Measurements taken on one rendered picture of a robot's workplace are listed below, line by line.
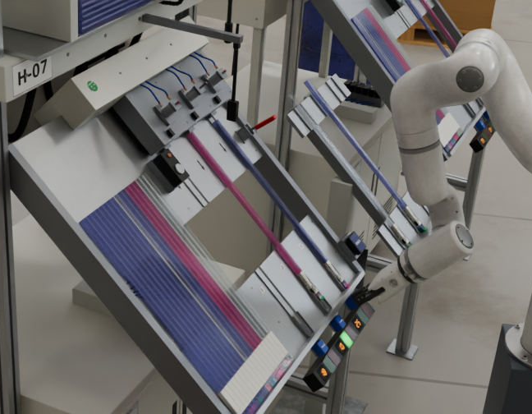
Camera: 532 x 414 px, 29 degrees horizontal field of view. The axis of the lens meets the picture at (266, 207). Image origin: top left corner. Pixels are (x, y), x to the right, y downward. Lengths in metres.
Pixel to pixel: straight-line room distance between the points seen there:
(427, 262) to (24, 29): 1.00
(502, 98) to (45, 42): 0.92
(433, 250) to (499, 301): 1.62
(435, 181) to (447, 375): 1.35
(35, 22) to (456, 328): 2.19
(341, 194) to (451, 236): 0.56
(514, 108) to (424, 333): 1.63
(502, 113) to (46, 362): 1.13
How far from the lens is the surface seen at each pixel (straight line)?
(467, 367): 3.54
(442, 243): 2.30
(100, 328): 2.47
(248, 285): 2.23
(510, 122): 2.15
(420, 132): 2.19
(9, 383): 2.23
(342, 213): 2.79
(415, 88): 2.15
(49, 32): 1.97
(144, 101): 2.21
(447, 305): 3.83
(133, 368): 2.35
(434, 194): 2.24
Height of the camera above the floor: 2.05
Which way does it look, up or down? 28 degrees down
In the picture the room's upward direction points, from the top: 5 degrees clockwise
